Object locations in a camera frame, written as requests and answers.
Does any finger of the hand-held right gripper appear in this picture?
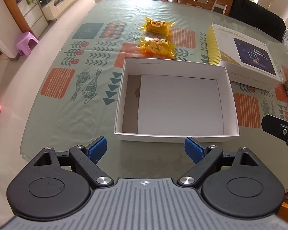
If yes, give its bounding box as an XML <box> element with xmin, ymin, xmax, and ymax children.
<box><xmin>261</xmin><ymin>114</ymin><xmax>288</xmax><ymax>157</ymax></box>

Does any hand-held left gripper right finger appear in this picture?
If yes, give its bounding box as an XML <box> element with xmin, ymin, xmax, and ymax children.
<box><xmin>178</xmin><ymin>137</ymin><xmax>260</xmax><ymax>186</ymax></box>

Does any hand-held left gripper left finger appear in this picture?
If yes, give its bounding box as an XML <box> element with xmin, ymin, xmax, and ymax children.
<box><xmin>33</xmin><ymin>136</ymin><xmax>114</xmax><ymax>190</ymax></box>

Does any white cardboard box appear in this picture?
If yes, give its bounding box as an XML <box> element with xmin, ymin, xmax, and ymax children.
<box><xmin>114</xmin><ymin>57</ymin><xmax>240</xmax><ymax>142</ymax></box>

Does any white and yellow product box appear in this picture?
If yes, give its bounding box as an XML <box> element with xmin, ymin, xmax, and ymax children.
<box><xmin>206</xmin><ymin>23</ymin><xmax>284</xmax><ymax>88</ymax></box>

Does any yellow snack packet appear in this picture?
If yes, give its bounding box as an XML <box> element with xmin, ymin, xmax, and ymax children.
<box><xmin>134</xmin><ymin>37</ymin><xmax>178</xmax><ymax>59</ymax></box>
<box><xmin>140</xmin><ymin>17</ymin><xmax>176</xmax><ymax>36</ymax></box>

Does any patterned green desktop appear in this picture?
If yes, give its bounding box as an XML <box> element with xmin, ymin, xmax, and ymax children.
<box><xmin>20</xmin><ymin>0</ymin><xmax>288</xmax><ymax>192</ymax></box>

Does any dark cloth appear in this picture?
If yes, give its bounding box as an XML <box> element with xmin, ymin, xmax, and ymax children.
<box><xmin>228</xmin><ymin>0</ymin><xmax>287</xmax><ymax>42</ymax></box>

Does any purple plastic stool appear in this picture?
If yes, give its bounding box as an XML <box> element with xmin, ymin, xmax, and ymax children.
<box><xmin>16</xmin><ymin>31</ymin><xmax>39</xmax><ymax>57</ymax></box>

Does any white low tv stand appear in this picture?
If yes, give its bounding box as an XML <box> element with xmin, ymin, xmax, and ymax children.
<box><xmin>42</xmin><ymin>0</ymin><xmax>94</xmax><ymax>21</ymax></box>

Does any wooden and white cabinet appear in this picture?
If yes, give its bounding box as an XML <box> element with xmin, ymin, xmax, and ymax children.
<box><xmin>3</xmin><ymin>0</ymin><xmax>48</xmax><ymax>37</ymax></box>

